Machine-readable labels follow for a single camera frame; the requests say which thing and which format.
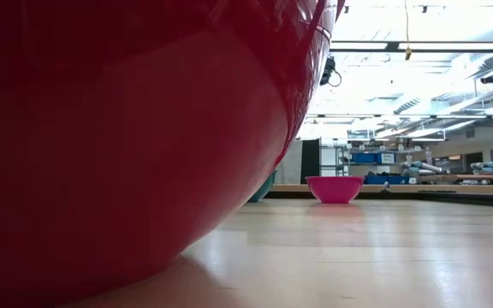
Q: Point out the stack of rainbow bowls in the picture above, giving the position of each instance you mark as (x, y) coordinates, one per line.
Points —
(114, 141)

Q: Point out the teal bowl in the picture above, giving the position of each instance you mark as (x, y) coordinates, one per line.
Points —
(265, 189)

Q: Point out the black standing panel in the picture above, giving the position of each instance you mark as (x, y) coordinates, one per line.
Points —
(310, 161)

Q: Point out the row of low blue bins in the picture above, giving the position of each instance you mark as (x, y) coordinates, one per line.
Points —
(385, 180)

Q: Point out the black aluminium table frame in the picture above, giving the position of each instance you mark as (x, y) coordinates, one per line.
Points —
(465, 200)

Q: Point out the metal storage shelf rack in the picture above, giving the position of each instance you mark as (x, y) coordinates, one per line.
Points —
(340, 160)

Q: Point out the long ceiling light bar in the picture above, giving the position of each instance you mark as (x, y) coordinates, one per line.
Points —
(447, 46)

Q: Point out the blue storage bin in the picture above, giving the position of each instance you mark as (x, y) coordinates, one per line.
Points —
(363, 158)

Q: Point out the black overhead camera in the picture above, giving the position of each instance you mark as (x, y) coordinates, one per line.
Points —
(327, 70)

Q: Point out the blue bin with white label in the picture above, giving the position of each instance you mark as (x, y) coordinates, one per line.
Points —
(386, 158)

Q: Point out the pink bowl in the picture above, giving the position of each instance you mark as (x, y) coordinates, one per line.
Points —
(334, 189)

